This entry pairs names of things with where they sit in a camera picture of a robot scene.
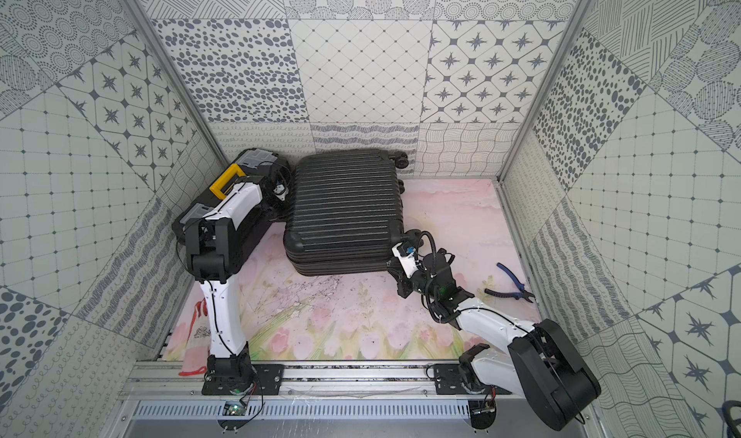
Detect blue handled pliers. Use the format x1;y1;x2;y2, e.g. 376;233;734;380
483;261;536;304

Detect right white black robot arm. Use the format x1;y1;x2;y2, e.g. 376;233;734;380
388;245;602;431

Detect aluminium mounting rail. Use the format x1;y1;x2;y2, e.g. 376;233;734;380
118;359;597;401

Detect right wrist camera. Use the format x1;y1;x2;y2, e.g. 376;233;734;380
392;242;419;279

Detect black hard-shell suitcase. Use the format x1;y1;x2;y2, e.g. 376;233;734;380
283;149;409;277

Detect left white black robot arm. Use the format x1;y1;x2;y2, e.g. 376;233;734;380
176;162;291;397

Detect floral pink table mat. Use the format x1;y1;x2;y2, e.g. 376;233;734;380
164;176;551;363

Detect black toolbox yellow handle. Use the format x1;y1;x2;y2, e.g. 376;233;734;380
172;148;291;246

